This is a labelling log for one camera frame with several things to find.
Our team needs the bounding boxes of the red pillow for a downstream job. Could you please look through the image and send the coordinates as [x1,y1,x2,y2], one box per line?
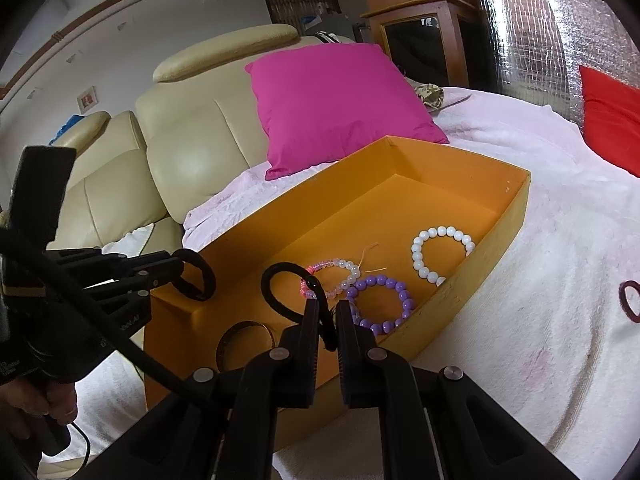
[579,65,640,178]

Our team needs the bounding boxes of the silver foil insulation sheet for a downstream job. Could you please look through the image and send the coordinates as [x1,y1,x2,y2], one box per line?
[472,0,633,126]

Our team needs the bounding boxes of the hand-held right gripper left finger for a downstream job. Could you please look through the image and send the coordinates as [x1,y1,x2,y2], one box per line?
[95,299,331,480]

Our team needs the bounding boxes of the dark red hair tie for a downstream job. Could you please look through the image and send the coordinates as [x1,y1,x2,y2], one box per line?
[619,280,640,322]

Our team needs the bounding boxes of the black cable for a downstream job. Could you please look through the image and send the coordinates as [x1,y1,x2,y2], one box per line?
[0,230,217,407]

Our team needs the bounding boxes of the blue cloth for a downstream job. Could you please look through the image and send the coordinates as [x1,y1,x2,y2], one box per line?
[50,115,83,143]

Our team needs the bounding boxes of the cream leather sofa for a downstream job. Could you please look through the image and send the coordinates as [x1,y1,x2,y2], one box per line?
[47,23,361,256]

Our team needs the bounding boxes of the magenta pillow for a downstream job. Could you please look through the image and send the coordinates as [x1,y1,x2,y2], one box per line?
[245,42,450,182]

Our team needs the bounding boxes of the dark lattice wall panel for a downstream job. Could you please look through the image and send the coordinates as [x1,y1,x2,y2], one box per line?
[264,0,342,24]

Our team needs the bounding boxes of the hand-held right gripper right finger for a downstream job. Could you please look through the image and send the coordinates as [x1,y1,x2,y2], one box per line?
[334,300,581,480]

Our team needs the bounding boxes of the camouflage cloth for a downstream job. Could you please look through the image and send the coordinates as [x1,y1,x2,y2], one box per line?
[412,84,446,111]

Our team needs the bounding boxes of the person's left hand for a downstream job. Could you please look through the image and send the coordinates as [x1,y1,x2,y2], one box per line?
[0,376,79,467]

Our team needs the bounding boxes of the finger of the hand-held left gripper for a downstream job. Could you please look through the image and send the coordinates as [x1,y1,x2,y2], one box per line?
[85,277,151,307]
[47,249,184,282]

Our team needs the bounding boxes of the orange cardboard box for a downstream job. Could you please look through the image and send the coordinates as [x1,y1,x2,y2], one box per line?
[143,135,531,453]

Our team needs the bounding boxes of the pink and white bead bracelet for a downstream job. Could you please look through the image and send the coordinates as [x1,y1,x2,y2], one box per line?
[299,257,362,301]

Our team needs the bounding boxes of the purple bead bracelet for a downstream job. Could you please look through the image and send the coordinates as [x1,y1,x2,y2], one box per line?
[346,275,417,337]

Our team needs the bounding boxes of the black hair tie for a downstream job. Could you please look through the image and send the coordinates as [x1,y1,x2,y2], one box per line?
[172,250,217,302]
[261,261,337,353]

